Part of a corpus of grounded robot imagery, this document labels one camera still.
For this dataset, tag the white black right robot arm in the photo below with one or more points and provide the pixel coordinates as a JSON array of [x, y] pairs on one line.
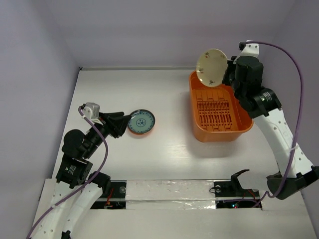
[[296, 171]]

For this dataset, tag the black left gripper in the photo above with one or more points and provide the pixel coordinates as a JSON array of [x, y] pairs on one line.
[[115, 122]]

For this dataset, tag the silver tape covered board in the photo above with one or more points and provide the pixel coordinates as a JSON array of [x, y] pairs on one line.
[[169, 195]]

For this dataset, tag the aluminium rail right side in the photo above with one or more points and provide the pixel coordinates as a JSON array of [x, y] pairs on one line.
[[255, 80]]

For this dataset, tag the orange plastic plate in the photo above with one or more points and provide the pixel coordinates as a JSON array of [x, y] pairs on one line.
[[139, 134]]

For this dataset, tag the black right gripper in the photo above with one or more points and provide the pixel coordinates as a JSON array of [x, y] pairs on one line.
[[229, 73]]

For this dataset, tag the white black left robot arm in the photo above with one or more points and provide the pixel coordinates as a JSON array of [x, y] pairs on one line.
[[77, 188]]

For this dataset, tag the orange plastic dish rack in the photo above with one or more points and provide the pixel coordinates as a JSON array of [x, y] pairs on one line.
[[216, 113]]

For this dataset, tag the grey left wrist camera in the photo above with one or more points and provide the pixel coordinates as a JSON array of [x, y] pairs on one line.
[[90, 111]]

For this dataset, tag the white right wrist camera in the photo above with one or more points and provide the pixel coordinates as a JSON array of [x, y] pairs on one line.
[[249, 49]]

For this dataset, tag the blue patterned plate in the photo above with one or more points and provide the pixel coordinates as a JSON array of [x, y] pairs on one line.
[[142, 121]]

